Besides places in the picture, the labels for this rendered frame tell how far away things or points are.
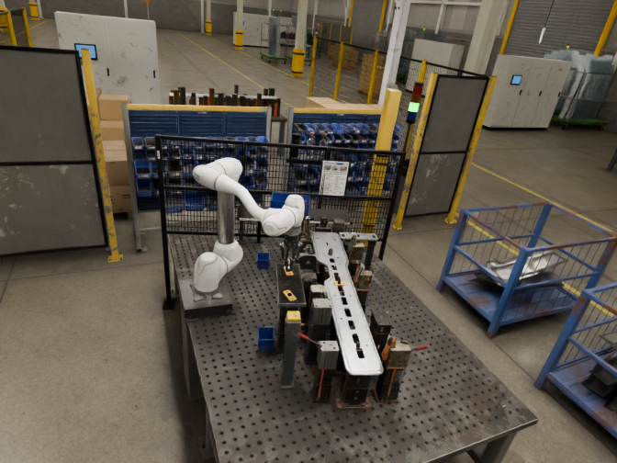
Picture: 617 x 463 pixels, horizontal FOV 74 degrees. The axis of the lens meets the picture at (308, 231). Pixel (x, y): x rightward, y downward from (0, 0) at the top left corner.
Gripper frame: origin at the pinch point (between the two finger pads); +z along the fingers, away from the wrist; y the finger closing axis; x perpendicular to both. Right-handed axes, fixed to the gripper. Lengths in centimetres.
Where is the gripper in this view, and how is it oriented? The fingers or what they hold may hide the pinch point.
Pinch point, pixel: (288, 265)
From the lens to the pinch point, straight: 227.7
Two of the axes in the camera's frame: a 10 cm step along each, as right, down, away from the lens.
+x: -2.7, -4.7, 8.4
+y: 9.6, -0.4, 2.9
